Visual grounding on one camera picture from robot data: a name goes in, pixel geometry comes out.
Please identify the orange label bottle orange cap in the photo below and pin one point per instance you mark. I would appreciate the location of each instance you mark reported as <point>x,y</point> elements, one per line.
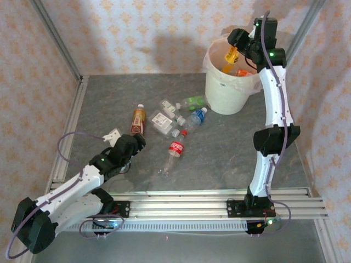
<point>243,73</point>

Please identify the yellow orange juice bottle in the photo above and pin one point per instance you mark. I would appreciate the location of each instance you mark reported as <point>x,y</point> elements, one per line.
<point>231,54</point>

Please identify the brown tea bottle white cap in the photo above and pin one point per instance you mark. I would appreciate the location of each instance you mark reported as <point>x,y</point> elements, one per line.
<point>138,120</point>

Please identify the large square clear labelled bottle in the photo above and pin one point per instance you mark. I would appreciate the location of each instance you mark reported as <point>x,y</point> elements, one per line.
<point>161,120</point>

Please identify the red label cola bottle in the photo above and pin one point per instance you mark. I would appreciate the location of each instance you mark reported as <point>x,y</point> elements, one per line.
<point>176,149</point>

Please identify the small square clear labelled bottle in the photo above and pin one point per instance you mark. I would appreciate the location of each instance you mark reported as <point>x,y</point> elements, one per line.
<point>167,107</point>

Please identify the blue label water bottle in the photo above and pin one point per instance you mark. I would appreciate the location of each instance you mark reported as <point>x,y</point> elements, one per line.
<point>198,116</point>

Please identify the green label clear bottle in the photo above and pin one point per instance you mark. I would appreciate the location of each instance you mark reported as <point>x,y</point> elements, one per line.
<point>194,102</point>

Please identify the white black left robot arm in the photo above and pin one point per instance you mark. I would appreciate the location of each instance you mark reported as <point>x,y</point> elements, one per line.
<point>68,186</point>

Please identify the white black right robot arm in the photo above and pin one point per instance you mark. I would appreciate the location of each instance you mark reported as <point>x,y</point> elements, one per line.
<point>277,96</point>

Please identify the translucent pink bin liner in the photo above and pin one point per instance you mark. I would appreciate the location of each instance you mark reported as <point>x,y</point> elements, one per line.
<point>216,57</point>

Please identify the white ribbed plastic bin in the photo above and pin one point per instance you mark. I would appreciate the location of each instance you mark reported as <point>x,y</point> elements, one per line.
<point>222,98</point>

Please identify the small circuit board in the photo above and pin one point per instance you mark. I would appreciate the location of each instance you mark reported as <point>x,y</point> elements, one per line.
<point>260,226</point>
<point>108,225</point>

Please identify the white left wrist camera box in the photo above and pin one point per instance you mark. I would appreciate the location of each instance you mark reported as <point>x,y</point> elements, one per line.
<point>112,136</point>

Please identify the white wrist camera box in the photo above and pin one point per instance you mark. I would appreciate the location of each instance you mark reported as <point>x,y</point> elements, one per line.
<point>252,33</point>
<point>112,136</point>

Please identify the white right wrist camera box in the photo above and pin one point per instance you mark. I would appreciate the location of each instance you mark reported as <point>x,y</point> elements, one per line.
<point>252,33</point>

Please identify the aluminium frame post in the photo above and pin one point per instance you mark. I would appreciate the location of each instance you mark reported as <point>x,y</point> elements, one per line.
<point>55,38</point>
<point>304,24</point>

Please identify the aluminium table side rail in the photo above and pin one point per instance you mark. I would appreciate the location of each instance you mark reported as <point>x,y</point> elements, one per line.
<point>78,96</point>
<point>305,170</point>

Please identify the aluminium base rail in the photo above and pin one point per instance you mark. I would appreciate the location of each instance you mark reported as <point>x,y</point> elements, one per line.
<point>178,205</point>

